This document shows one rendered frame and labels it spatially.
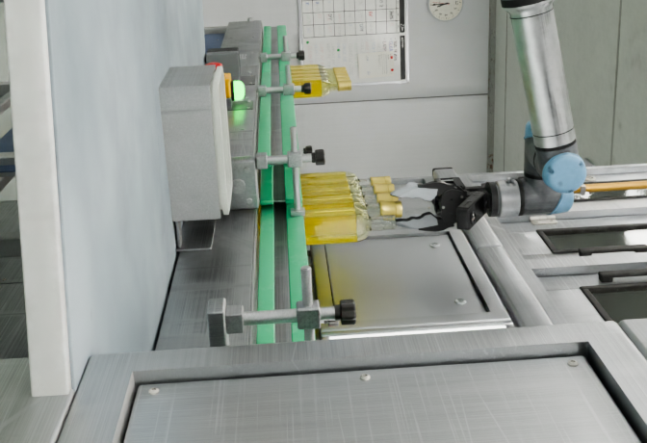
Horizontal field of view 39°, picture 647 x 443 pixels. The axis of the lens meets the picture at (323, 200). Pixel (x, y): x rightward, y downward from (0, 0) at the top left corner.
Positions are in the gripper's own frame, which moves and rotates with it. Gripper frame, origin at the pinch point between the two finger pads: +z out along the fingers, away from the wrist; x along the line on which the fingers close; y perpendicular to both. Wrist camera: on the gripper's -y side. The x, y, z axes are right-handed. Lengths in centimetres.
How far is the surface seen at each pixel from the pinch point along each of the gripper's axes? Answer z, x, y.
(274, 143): 23.5, 13.2, 6.2
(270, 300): 25, 4, -47
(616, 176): -68, -17, 62
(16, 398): 45, 23, -102
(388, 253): 1.1, -12.9, 8.1
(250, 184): 28.2, 10.8, -11.5
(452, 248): -12.7, -13.0, 8.5
